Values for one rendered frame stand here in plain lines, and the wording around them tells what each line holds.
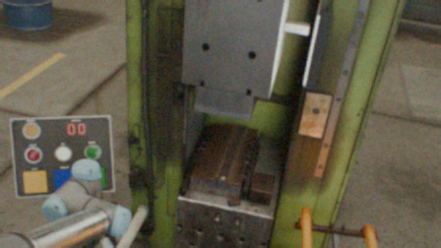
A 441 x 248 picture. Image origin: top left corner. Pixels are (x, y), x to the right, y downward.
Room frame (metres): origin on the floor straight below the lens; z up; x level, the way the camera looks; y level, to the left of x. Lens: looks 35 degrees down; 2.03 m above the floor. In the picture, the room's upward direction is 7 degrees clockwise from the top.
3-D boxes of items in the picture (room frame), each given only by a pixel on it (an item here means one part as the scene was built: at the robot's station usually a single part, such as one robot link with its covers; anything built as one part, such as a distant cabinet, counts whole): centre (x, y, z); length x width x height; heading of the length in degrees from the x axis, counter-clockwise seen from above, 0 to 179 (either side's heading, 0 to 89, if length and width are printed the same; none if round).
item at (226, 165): (1.53, 0.01, 0.99); 0.42 x 0.05 x 0.01; 173
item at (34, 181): (1.16, 0.68, 1.01); 0.07 x 0.05 x 0.07; 108
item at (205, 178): (1.53, 0.03, 0.96); 0.42 x 0.20 x 0.09; 173
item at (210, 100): (1.53, 0.03, 1.32); 0.42 x 0.20 x 0.10; 173
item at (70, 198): (0.83, 0.41, 1.23); 0.11 x 0.11 x 0.08; 74
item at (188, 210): (1.54, -0.02, 0.69); 0.56 x 0.38 x 0.45; 173
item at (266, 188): (1.36, -0.12, 0.95); 0.12 x 0.08 x 0.06; 173
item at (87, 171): (0.93, 0.40, 1.23); 0.09 x 0.08 x 0.11; 164
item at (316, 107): (1.41, -0.27, 1.27); 0.09 x 0.02 x 0.17; 83
